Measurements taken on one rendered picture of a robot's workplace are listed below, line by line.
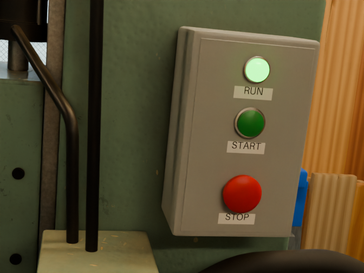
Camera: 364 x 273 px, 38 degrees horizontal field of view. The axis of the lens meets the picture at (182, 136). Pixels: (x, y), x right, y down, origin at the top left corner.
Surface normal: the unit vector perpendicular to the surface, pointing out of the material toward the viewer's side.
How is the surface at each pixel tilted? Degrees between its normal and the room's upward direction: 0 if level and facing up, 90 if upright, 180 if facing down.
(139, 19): 90
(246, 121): 89
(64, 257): 0
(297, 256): 30
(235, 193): 88
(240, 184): 82
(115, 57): 90
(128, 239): 0
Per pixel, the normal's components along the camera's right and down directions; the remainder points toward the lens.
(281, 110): 0.19, 0.24
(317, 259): 0.23, -0.40
